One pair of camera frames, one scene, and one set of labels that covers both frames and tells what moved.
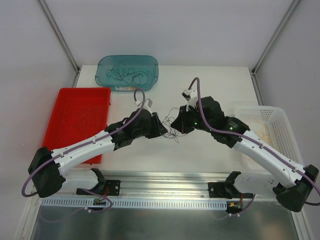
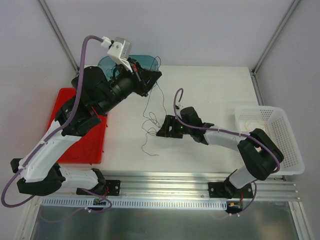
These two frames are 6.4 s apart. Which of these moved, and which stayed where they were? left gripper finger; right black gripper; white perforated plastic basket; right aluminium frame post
Moved: left gripper finger; right black gripper
Stayed: right aluminium frame post; white perforated plastic basket
